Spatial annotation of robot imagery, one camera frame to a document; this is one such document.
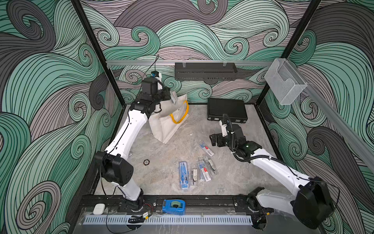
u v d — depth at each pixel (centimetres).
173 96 98
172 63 95
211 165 85
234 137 61
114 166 43
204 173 81
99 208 72
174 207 69
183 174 82
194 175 81
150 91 56
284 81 80
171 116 86
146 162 88
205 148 92
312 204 38
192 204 74
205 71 97
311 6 71
